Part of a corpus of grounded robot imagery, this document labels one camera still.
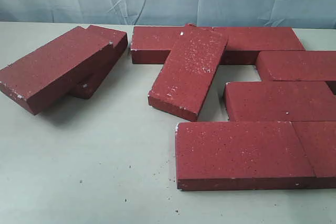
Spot red brick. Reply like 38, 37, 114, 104
131, 26, 186, 65
69, 25, 128, 99
292, 121, 335, 189
1, 26, 110, 115
175, 121, 315, 191
148, 26, 228, 121
213, 27, 305, 65

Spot red brick under stack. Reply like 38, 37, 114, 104
69, 25, 128, 99

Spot red brick third row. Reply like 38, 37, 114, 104
224, 81, 335, 122

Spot red brick second row right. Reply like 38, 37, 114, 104
256, 51, 335, 93

